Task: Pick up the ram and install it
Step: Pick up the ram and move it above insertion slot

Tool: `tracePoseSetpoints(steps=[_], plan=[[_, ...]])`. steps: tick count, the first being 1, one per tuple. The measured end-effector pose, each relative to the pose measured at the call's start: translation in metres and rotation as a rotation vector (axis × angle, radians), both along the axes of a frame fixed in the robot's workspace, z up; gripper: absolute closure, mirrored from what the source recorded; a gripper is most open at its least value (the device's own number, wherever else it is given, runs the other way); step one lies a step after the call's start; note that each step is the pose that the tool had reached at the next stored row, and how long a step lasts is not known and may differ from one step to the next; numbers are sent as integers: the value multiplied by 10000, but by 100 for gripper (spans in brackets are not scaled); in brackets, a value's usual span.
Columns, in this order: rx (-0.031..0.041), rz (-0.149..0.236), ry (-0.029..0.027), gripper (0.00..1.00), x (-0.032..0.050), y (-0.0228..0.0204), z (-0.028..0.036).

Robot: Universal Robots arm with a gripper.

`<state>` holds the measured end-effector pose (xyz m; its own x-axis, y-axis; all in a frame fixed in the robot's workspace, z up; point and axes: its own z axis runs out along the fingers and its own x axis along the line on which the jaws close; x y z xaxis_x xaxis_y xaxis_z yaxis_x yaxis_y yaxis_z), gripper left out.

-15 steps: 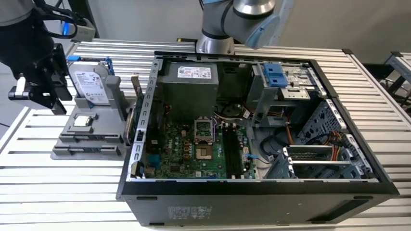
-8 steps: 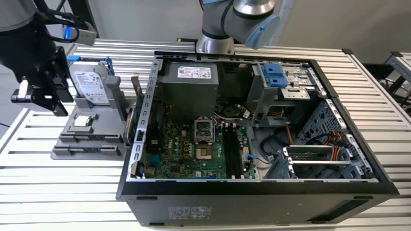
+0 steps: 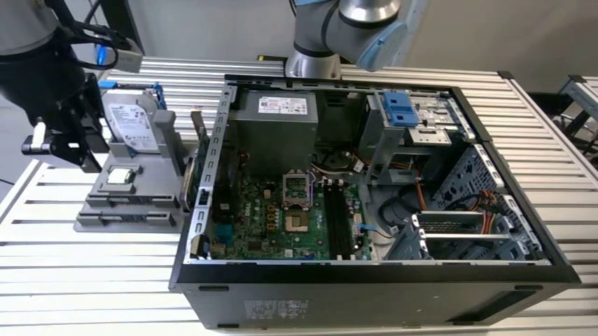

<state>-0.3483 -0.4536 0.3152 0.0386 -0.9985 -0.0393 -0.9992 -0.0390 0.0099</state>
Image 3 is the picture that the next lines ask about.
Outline black RAM slot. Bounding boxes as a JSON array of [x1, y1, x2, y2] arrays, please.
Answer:
[[322, 178, 341, 260], [333, 178, 351, 260], [338, 178, 357, 260], [327, 178, 346, 260]]

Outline hard disk in blue carrier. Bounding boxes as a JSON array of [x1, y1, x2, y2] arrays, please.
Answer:
[[95, 79, 168, 155]]

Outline silver CPU chip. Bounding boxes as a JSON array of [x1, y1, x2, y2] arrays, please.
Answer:
[[106, 168, 136, 185]]

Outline grey parts rack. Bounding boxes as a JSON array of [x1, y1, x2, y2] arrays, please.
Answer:
[[74, 110, 198, 234]]

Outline green graphics card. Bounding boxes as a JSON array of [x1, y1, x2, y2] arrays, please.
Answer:
[[179, 108, 211, 213]]

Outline black case fan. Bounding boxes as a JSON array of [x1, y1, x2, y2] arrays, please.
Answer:
[[217, 138, 242, 214]]

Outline grey power supply unit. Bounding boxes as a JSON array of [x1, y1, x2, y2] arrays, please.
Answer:
[[229, 89, 322, 176]]

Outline metal socket cover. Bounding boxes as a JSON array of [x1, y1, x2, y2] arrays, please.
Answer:
[[282, 169, 314, 211]]

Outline green motherboard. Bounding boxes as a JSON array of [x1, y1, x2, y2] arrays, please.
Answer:
[[207, 176, 375, 262]]

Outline CPU socket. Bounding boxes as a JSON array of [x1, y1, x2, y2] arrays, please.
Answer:
[[283, 206, 314, 235]]

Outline black round cooler fan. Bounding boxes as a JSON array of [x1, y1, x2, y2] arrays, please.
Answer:
[[322, 149, 363, 173]]

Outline grey optical drive cage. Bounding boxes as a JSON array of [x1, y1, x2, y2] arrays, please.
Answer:
[[359, 89, 473, 183]]

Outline blue plastic drive latch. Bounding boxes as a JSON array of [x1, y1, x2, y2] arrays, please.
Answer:
[[381, 91, 417, 127]]

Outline black grey PC case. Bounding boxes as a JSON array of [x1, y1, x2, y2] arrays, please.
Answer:
[[167, 73, 584, 330]]

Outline grey metal disk bay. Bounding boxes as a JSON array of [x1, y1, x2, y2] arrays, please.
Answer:
[[387, 209, 548, 262]]

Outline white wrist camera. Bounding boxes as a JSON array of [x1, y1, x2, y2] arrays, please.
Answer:
[[20, 118, 51, 155]]

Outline black camera cable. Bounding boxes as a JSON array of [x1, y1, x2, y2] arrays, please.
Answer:
[[51, 0, 120, 70]]

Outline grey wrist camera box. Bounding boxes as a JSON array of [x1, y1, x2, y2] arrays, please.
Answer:
[[114, 38, 142, 74]]

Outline black metal post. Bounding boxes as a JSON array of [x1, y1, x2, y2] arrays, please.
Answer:
[[106, 0, 146, 57]]

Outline dark looped cable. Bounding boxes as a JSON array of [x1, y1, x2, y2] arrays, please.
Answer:
[[378, 196, 415, 230]]

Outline thin orange wire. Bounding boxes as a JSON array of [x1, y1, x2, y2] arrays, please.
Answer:
[[414, 176, 427, 211]]

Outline orange red power wires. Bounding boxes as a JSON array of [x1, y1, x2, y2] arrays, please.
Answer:
[[478, 190, 501, 236]]

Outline grey side table frame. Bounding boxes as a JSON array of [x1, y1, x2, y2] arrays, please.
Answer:
[[557, 74, 598, 157]]

